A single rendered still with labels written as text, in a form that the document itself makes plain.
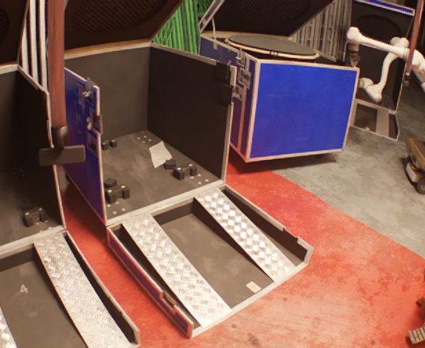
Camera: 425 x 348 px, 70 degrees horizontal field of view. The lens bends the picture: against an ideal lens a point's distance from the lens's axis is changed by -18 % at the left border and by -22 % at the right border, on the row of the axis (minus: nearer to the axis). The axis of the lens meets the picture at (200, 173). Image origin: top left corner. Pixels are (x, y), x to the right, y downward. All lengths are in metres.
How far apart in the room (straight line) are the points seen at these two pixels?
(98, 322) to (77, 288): 0.22
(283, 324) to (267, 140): 1.48
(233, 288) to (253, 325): 0.26
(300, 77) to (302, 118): 0.35
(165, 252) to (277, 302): 0.66
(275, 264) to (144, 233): 0.75
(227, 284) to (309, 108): 1.55
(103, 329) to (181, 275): 0.53
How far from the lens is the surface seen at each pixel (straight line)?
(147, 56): 2.94
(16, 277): 2.05
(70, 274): 1.87
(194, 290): 1.85
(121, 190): 2.23
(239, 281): 1.98
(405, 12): 5.27
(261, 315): 1.86
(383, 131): 4.70
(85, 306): 1.77
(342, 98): 3.09
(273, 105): 2.68
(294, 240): 2.16
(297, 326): 1.86
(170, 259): 1.94
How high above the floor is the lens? 1.44
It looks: 30 degrees down
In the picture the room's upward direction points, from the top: 4 degrees clockwise
